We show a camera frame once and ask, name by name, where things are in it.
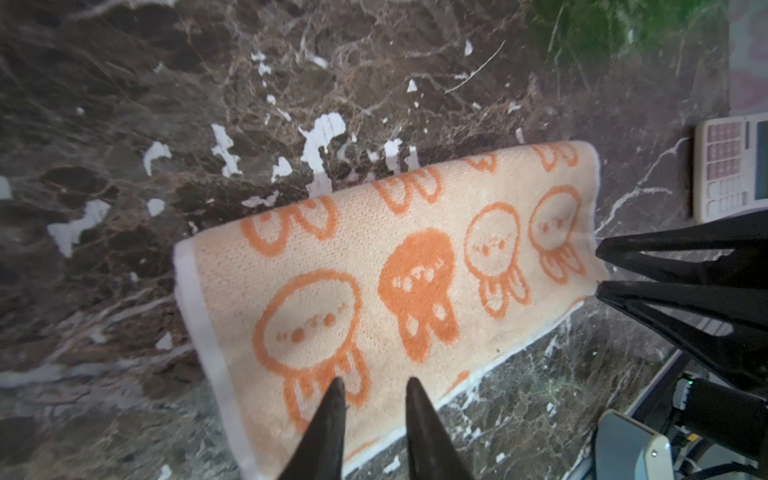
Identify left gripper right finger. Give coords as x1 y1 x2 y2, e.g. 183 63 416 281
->
406 377 473 480

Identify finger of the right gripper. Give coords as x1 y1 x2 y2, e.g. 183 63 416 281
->
596 211 767 287
596 281 767 390

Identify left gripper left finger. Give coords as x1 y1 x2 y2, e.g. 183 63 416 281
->
278 377 346 480

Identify orange patterned towel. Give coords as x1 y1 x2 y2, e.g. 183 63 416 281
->
173 141 607 479

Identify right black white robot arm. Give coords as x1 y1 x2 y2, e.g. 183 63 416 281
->
596 211 767 479

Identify pink white calculator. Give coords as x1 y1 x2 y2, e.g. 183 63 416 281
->
692 113 767 224

